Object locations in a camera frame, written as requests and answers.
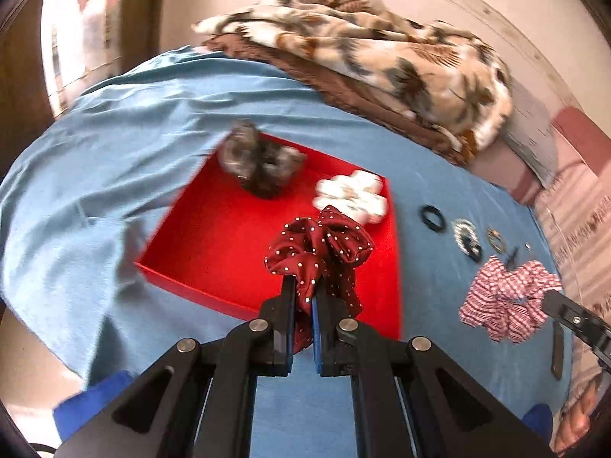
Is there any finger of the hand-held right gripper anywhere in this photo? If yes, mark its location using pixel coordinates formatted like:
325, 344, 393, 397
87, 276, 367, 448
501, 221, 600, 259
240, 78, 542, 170
550, 317, 565, 381
541, 290, 611, 358

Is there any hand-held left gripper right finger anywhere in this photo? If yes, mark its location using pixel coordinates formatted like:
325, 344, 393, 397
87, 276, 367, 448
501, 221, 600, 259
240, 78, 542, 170
310, 281, 557, 458

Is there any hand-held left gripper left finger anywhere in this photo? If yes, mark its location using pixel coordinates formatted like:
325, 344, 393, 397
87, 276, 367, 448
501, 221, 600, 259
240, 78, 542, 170
55, 274, 297, 458

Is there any red white striped scrunchie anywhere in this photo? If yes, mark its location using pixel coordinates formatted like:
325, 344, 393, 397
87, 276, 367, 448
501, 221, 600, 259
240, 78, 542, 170
458, 255, 564, 343

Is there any dark red polka-dot scrunchie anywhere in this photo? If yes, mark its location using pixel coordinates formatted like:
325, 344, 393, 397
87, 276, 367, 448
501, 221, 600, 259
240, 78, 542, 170
264, 205, 374, 355

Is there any red tray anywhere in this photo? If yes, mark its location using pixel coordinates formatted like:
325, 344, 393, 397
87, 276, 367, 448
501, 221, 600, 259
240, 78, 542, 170
135, 134, 402, 342

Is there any thick black hair tie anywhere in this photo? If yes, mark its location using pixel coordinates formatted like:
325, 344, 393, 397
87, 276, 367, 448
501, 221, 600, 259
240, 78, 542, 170
419, 204, 446, 231

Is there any blue cloth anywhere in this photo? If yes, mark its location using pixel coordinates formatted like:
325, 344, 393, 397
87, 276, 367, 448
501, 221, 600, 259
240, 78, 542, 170
522, 403, 554, 444
52, 369, 139, 432

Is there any white dotted scrunchie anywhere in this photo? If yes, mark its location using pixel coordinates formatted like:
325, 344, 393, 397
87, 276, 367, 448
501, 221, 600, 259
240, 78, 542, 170
312, 169, 389, 224

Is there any grey pillow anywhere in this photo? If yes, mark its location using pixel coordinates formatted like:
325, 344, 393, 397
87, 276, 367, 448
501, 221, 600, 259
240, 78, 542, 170
501, 76, 559, 189

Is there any pink pillow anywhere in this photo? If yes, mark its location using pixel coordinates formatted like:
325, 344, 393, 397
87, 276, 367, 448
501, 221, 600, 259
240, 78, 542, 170
551, 107, 611, 177

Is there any grey scrunchie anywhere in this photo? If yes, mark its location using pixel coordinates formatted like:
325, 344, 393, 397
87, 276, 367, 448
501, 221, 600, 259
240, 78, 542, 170
218, 118, 309, 200

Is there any brown ruffled blanket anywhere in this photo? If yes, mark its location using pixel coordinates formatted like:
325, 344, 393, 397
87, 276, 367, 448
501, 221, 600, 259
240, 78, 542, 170
204, 33, 478, 168

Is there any blue bedsheet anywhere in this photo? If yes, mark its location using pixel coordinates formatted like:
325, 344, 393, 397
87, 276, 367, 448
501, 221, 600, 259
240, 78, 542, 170
0, 45, 574, 458

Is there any leaf print blanket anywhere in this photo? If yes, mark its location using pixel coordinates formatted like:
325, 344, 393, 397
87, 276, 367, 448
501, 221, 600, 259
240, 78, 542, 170
191, 0, 514, 153

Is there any stained glass window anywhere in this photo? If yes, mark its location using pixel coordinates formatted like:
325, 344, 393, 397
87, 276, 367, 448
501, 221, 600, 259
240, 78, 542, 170
40, 0, 129, 120

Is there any pearl bracelet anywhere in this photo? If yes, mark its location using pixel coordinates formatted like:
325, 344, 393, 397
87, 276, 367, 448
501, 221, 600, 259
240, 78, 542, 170
451, 218, 479, 245

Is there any wooden window frame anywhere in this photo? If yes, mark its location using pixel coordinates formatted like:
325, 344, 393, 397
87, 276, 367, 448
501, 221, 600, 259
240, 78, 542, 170
0, 0, 53, 182

